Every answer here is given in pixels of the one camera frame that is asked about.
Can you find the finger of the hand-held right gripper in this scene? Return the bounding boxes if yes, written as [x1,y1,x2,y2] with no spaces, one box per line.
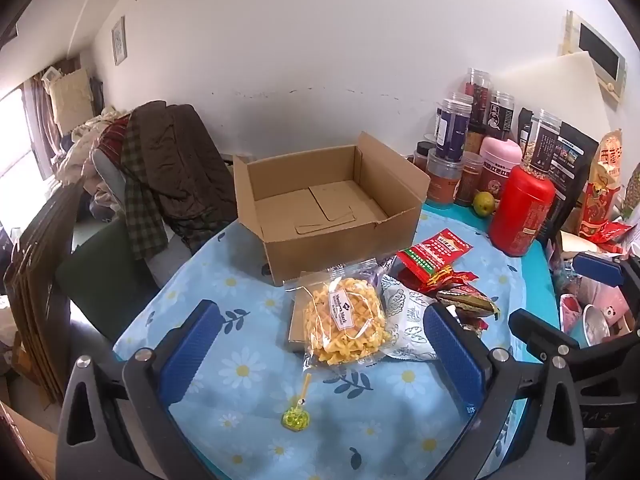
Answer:
[508,308,583,370]
[572,252,640,313]

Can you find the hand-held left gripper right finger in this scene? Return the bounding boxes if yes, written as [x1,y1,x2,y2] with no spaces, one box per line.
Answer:
[422,302,586,480]

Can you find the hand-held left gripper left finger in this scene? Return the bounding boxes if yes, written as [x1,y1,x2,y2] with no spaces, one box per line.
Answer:
[56,300,223,480]

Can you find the brown chocolate pie packet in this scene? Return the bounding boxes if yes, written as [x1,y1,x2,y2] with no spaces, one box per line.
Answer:
[435,285,501,321]

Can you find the white leaf print bread packet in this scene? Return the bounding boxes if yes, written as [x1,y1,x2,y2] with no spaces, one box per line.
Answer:
[380,275,441,361]

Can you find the red packet with green stripe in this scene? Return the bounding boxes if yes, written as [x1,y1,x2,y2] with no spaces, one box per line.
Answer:
[396,228,473,281]

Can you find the clear bag of yellow waffles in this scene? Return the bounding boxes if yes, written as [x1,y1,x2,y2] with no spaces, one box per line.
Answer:
[285,258,396,372]

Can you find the yellow-green toy candy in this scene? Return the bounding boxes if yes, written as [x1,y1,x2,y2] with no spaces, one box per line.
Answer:
[281,372,313,433]

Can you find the cardboard box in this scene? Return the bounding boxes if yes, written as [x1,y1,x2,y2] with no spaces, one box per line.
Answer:
[232,131,432,287]

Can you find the pink container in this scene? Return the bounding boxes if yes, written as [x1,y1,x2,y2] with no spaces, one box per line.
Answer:
[559,275,640,348]

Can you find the red and tan snack bag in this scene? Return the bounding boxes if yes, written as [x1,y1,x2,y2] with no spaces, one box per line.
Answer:
[580,130,626,241]

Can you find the large black pouch bag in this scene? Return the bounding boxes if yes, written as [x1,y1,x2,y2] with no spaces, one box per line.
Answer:
[547,122,601,251]

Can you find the blue daisy print tablecloth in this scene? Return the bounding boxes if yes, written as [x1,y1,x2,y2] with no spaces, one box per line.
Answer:
[112,200,561,480]

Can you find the red canister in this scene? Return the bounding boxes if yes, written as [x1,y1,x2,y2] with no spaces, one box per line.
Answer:
[488,164,557,258]

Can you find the dark green seat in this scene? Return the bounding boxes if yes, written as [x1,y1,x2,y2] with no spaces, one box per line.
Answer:
[55,220,166,341]

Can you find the yellow-green fruit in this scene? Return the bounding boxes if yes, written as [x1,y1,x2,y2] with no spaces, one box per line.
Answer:
[472,191,496,217]

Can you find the clear jar of nuts black label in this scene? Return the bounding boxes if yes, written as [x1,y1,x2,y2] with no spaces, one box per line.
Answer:
[520,110,563,181]

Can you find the teal table cover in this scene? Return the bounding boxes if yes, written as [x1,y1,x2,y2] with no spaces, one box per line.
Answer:
[422,200,560,333]

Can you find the green plaid shirt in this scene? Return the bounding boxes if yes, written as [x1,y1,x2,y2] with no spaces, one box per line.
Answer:
[122,115,168,261]

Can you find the jar with pink lid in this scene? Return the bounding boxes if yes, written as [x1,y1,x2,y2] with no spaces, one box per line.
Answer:
[479,136,523,196]

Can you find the brown spice jar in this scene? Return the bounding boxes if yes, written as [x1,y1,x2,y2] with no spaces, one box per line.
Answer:
[457,152,483,206]

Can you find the small black pouch bag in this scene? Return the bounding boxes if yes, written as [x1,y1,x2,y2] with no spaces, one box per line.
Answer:
[515,107,536,161]

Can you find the stack of flat cardboard sheets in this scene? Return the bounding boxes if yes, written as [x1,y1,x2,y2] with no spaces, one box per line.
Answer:
[2,185,83,406]

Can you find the clear jar of orange-red contents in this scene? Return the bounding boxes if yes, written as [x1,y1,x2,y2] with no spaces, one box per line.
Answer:
[426,152,463,206]

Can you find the brown quilted jacket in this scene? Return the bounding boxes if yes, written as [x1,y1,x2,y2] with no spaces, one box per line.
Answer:
[131,101,238,256]

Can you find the clear jar with black face label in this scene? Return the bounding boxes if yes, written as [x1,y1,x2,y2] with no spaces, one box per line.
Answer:
[484,91,516,141]

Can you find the grey chair back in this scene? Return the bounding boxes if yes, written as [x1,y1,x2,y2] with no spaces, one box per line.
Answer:
[92,152,126,196]

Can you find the clear jar with dark blue label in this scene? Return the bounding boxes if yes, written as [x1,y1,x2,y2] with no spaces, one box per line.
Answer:
[435,92,473,163]

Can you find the spice jar with black lid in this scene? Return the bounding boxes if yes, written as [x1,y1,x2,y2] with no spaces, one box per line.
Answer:
[413,141,435,171]

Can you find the tall clear jar red contents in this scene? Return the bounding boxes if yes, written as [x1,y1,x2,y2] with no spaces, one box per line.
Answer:
[465,67,496,126]

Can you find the red striped garment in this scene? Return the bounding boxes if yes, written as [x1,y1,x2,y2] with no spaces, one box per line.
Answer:
[100,117,131,161]

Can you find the pile of pale clothes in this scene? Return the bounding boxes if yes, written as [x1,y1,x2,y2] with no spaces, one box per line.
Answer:
[55,105,136,221]

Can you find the brown curtain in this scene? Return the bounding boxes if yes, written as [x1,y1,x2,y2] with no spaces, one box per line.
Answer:
[22,72,63,181]

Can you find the cream wall intercom panel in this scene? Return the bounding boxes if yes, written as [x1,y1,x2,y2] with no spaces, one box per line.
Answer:
[560,10,627,103]

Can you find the framed wall picture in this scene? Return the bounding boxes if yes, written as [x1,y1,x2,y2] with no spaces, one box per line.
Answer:
[111,16,128,67]

